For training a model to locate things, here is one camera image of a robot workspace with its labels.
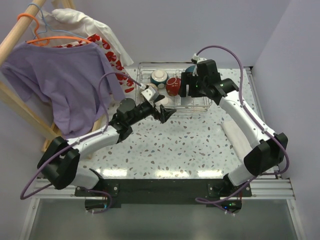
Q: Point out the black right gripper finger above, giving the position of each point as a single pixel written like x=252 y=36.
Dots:
x=184 y=84
x=192 y=85

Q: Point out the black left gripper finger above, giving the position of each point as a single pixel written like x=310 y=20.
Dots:
x=166 y=113
x=157 y=97

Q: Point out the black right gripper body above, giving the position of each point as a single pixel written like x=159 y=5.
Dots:
x=201 y=84

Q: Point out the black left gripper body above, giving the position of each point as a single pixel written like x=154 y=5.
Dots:
x=157 y=113

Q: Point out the dark teal glazed bowl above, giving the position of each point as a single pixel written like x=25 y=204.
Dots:
x=191 y=70

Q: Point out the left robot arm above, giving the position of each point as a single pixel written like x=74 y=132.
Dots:
x=60 y=162

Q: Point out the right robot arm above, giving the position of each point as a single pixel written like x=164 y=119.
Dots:
x=267 y=146

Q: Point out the wooden clothes rack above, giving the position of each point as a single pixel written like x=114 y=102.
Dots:
x=22 y=75

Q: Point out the small white bowl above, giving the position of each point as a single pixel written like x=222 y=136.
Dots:
x=166 y=101

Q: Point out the beige ceramic bowl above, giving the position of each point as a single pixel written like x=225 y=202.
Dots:
x=153 y=86

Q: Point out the teal white patterned bowl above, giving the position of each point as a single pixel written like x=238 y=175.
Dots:
x=159 y=78

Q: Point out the red floral white cloth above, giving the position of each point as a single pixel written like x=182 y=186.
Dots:
x=113 y=58

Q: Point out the folded white towel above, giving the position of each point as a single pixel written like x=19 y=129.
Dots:
x=237 y=139

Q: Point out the purple t-shirt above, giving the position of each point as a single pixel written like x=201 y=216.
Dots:
x=65 y=85

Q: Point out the orange clothes hanger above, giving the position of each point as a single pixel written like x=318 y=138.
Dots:
x=47 y=38

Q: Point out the white cloth garment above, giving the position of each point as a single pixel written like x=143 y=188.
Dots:
x=83 y=25

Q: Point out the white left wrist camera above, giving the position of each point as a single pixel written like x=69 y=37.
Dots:
x=148 y=92

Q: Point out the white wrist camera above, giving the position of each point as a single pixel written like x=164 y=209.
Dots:
x=197 y=59
x=148 y=92

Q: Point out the metal wire dish rack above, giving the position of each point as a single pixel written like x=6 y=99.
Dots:
x=173 y=69

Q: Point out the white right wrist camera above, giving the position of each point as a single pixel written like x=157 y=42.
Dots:
x=197 y=59

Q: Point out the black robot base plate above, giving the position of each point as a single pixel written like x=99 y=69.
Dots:
x=118 y=192

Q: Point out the aluminium frame rail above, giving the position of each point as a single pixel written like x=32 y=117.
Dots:
x=51 y=192

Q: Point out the blue wire hanger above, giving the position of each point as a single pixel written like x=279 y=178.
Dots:
x=47 y=26

